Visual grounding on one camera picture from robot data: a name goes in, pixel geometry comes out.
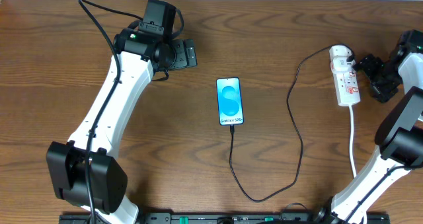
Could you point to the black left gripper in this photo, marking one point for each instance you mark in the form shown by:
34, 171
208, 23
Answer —
184, 54

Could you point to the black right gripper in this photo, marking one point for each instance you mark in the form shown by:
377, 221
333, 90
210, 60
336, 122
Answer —
377, 77

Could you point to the blue Galaxy smartphone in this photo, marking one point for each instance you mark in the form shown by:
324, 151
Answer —
229, 101

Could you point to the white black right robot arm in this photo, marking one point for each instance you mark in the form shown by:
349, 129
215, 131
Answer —
398, 142

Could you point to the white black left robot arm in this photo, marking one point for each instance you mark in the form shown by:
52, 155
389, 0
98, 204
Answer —
84, 171

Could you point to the white power strip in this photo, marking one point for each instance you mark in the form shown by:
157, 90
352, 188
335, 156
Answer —
345, 80

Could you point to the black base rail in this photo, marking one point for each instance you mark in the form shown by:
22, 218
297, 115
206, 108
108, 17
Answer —
168, 218

